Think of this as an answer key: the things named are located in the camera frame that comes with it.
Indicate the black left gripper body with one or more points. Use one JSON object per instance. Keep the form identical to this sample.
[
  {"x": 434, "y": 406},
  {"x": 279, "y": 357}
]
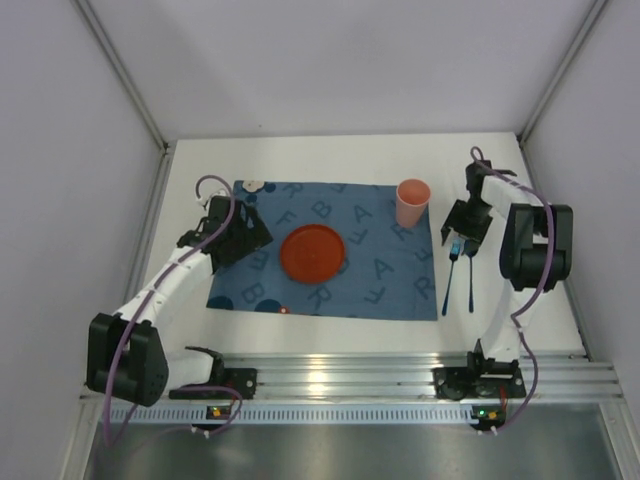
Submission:
[{"x": 245, "y": 232}]

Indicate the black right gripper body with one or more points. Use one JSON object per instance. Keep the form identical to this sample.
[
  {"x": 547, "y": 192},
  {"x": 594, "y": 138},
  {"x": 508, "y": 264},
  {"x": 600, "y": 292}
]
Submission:
[{"x": 465, "y": 230}]

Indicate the blue metal spoon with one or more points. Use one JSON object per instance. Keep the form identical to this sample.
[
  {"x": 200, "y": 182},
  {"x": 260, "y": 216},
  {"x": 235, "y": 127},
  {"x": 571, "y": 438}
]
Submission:
[{"x": 470, "y": 251}]

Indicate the blue metal fork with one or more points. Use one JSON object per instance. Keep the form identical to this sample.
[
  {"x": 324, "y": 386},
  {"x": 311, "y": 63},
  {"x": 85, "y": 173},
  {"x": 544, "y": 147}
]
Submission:
[{"x": 449, "y": 280}]

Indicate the pink plastic cup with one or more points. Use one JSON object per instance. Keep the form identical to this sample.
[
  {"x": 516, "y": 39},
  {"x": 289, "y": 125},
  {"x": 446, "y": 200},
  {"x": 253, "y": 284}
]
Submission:
[{"x": 412, "y": 199}]

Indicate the red plastic plate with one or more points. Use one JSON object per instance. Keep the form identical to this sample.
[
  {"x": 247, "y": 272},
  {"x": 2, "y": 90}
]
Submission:
[{"x": 312, "y": 254}]

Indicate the blue letter-print placemat cloth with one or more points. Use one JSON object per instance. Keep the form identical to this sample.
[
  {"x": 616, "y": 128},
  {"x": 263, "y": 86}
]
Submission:
[{"x": 388, "y": 273}]

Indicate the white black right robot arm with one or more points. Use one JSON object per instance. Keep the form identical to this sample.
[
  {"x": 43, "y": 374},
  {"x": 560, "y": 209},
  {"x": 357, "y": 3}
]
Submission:
[{"x": 535, "y": 254}]

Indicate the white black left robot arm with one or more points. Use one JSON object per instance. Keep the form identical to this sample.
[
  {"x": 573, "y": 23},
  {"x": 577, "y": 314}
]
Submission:
[{"x": 126, "y": 355}]

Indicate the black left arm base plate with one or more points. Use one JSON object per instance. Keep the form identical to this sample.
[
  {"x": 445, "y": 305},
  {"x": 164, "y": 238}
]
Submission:
[{"x": 242, "y": 380}]

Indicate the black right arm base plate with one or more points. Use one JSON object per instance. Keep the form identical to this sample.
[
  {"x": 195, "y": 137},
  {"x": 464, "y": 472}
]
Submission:
[{"x": 479, "y": 378}]

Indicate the aluminium rail frame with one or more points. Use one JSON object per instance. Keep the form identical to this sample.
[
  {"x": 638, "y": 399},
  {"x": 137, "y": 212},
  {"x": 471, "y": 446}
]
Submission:
[{"x": 331, "y": 359}]

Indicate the perforated grey cable duct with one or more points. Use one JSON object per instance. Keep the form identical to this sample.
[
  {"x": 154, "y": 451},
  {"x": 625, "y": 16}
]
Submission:
[{"x": 253, "y": 413}]

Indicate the left aluminium corner post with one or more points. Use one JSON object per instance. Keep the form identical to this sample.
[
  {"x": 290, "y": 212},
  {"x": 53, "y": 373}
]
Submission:
[{"x": 90, "y": 17}]

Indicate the aluminium corner post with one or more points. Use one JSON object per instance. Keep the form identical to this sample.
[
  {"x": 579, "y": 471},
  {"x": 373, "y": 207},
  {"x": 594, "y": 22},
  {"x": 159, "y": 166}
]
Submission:
[
  {"x": 90, "y": 17},
  {"x": 578, "y": 39}
]

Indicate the right aluminium corner post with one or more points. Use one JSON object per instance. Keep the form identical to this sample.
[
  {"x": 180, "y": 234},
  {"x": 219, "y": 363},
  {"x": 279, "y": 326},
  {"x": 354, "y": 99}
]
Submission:
[{"x": 578, "y": 39}]

